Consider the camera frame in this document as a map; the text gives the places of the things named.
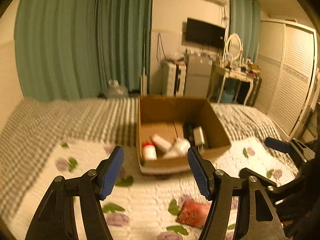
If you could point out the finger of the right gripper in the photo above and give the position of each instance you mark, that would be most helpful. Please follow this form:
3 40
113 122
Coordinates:
246 172
278 145

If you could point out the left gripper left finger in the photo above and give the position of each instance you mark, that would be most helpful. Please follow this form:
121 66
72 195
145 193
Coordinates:
55 215

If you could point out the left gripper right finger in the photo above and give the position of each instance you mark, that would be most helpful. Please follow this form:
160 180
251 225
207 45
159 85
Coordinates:
256 217

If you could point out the red rose card box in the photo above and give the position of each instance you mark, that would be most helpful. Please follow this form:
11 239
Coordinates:
193 214

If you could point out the white power adapter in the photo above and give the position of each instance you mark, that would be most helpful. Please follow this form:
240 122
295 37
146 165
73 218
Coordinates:
200 138

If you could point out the white plastic bottle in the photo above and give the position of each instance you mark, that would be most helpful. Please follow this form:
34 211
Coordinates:
179 148

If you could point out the black rectangular device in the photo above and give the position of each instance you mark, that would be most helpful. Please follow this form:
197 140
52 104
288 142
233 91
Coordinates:
188 133

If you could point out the dark striped suitcase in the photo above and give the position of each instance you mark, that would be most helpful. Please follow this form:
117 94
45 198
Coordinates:
257 81

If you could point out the blue waste basket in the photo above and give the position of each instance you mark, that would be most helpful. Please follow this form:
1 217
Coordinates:
227 96

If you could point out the white bottle red cap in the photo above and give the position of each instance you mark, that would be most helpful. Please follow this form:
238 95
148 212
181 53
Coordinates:
149 151

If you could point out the brown cardboard box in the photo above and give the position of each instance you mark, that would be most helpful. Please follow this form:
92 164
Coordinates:
167 117

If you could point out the floral white quilt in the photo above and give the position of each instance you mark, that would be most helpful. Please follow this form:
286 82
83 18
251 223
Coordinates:
145 207

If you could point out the white louvered wardrobe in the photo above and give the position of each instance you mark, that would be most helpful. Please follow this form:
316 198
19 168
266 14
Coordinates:
287 58

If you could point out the white dressing table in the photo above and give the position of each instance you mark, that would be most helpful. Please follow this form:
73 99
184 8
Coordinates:
220 75

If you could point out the grey checked bed sheet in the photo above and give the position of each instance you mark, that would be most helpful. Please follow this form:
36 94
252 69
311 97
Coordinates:
35 128

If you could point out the white oval vanity mirror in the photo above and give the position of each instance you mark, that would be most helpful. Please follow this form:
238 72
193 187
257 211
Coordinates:
233 48

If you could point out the silver mini fridge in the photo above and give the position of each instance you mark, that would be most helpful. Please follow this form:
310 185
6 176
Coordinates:
198 74

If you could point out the white suitcase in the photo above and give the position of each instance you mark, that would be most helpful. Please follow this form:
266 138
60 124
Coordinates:
174 74

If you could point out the white mop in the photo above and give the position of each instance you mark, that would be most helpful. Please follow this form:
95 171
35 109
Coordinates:
143 77

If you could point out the small green window curtain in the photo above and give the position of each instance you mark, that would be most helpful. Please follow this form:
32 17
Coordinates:
245 22

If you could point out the clear water jug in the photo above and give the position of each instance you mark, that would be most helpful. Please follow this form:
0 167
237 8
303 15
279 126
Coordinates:
116 91

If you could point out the large green curtain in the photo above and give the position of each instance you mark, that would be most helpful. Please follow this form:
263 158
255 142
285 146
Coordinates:
72 49

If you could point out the black wall television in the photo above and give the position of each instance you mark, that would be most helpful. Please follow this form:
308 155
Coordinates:
204 33

